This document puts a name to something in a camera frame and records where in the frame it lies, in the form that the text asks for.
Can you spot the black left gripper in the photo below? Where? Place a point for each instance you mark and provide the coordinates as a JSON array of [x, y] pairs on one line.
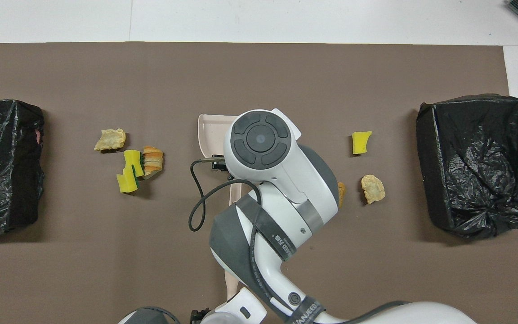
[[199, 317]]

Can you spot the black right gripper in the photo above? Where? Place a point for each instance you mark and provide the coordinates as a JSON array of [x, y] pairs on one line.
[[220, 164]]

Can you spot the beige plastic dustpan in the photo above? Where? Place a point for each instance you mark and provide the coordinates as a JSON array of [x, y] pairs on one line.
[[209, 135]]

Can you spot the beige brush with black bristles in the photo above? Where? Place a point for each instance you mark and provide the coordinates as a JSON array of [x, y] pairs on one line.
[[231, 283]]

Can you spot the striped brown bread piece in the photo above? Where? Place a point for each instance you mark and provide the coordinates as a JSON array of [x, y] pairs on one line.
[[153, 161]]

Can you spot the yellow green sponge piece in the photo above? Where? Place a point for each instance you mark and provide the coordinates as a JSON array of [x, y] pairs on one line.
[[126, 183]]

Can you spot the pale crinkled bread piece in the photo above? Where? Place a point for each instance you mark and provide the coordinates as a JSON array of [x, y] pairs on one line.
[[372, 189], [110, 140]]

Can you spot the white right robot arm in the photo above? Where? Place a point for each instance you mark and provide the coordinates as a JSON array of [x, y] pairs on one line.
[[281, 180]]

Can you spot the brown table mat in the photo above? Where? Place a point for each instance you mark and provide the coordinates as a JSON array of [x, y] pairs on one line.
[[286, 72]]

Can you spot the brown bread nugget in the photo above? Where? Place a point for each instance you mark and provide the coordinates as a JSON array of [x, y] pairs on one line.
[[341, 193]]

